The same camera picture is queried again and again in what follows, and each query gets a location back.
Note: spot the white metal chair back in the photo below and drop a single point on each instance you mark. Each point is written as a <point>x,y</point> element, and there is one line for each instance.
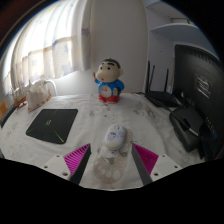
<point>53,85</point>

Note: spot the white cartoon-print computer mouse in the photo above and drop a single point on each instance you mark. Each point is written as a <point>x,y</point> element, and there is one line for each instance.
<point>115,136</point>

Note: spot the black computer monitor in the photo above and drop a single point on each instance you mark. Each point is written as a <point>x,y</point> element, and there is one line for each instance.
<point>196,83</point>

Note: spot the white fabric bag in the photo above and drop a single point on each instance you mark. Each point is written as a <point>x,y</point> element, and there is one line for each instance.
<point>37,95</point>

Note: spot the black router with antennas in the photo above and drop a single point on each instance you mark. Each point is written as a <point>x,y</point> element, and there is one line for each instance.
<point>163,98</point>

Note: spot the white wall shelf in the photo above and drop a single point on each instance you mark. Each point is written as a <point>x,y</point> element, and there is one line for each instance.
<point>180,31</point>

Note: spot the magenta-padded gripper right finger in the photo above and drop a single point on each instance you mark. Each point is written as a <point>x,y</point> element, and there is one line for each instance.
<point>146,159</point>

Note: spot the white printed tablecloth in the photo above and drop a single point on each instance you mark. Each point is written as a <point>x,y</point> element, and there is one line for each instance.
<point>146,126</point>

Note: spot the orange box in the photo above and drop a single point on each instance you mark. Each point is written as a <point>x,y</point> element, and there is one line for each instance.
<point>2,109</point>

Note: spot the black mouse pad green lines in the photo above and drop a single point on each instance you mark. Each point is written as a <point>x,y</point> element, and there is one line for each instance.
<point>51,125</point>

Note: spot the cartoon boy clock figurine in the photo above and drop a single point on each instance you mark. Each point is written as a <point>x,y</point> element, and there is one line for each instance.
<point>109,81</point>

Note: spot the brown woven tray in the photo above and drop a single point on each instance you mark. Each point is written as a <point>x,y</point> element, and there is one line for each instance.
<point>20,101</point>

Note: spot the black bag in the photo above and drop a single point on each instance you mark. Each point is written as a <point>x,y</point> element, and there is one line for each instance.
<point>186,128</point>

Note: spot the black keyboard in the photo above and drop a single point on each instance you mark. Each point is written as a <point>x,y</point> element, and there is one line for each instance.
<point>7,116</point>

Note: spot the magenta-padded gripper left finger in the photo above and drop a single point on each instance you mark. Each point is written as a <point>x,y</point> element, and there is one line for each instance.
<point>76,159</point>

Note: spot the white patterned curtain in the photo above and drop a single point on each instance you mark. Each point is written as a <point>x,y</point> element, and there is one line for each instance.
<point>43,50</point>

